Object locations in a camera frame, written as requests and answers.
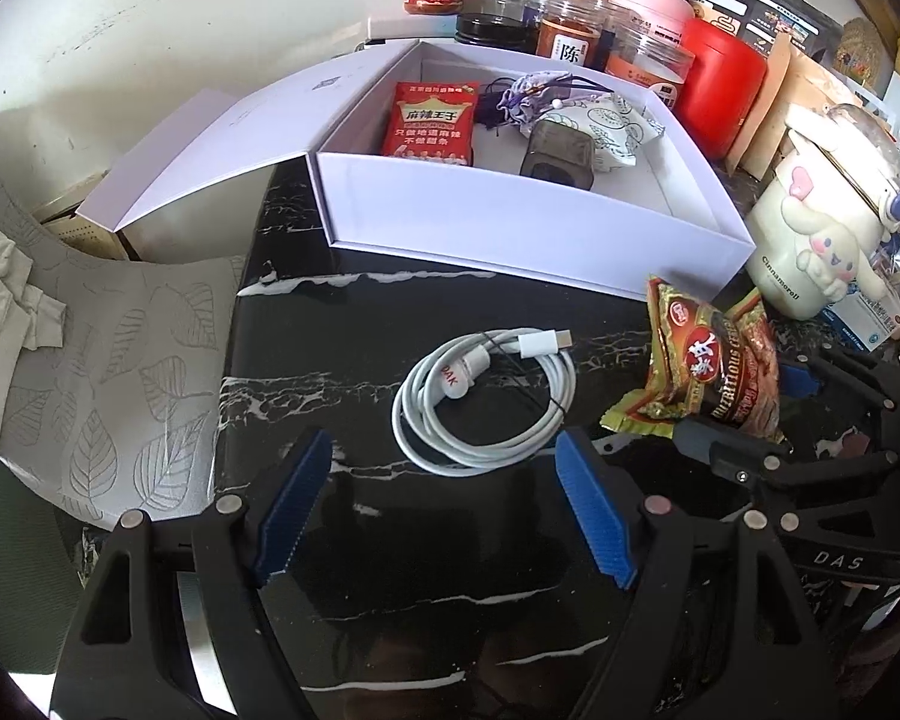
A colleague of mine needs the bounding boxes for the red plastic canister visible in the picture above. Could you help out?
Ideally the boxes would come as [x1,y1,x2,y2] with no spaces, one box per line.
[671,19,767,160]

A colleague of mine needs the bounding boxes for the grey cloth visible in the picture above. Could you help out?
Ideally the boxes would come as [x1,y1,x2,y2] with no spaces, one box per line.
[0,210,68,455]

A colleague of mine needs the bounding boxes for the grey translucent case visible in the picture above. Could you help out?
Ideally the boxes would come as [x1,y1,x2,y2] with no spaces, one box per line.
[517,118,595,188]

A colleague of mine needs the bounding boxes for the clear jar orange label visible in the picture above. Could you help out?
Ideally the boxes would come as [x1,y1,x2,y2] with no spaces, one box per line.
[534,0,608,66]

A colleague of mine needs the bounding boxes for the blue white medicine box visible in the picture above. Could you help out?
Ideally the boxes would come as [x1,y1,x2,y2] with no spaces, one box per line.
[825,292,900,350]

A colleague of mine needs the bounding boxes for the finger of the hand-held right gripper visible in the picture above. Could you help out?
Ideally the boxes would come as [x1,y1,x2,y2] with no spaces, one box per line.
[780,349,900,458]
[671,420,900,533]

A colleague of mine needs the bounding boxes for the wide clear jar orange contents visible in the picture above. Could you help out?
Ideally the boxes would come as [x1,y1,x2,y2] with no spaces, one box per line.
[607,15,697,104]

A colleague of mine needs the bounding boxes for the white power bank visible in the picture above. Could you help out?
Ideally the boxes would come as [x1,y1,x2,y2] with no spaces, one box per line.
[364,15,458,46]

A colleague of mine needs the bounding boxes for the pink plastic container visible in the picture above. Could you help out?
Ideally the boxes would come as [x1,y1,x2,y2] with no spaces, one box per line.
[607,0,695,40]

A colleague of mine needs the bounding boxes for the black oat bag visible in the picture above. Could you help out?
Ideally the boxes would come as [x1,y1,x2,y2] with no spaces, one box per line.
[686,0,833,65]

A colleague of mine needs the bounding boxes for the grey leaf pattern cushion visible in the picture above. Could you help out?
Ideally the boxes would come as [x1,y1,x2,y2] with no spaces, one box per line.
[0,127,248,527]

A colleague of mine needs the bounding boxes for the white charging cable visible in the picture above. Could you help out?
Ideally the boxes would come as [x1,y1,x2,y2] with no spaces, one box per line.
[391,328,577,475]

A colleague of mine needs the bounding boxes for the black lid green jar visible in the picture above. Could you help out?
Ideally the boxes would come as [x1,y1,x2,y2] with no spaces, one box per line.
[454,11,537,47]

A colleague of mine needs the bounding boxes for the cream cartoon electric pot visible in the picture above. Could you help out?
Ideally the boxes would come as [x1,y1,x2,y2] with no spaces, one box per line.
[746,101,900,320]

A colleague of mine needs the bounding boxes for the white cardboard box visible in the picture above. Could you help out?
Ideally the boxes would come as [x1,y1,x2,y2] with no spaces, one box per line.
[75,37,757,299]

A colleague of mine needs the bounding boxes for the brown gold snack packet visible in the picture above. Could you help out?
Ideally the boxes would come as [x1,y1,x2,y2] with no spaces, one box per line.
[600,274,788,445]

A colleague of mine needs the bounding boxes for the purple drawstring pouch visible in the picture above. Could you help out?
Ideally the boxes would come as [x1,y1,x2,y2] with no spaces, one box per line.
[474,71,616,137]

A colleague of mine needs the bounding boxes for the white printed snack packet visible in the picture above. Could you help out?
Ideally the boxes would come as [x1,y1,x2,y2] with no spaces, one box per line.
[544,94,665,175]

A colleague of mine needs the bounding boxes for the red snack packet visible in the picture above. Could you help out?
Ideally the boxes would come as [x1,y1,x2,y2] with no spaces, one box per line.
[381,80,481,164]

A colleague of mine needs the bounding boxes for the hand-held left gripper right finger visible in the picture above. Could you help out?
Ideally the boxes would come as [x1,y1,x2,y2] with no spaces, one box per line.
[555,429,841,720]

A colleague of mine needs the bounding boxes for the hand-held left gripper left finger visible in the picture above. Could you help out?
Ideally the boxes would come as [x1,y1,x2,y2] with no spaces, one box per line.
[49,427,335,720]

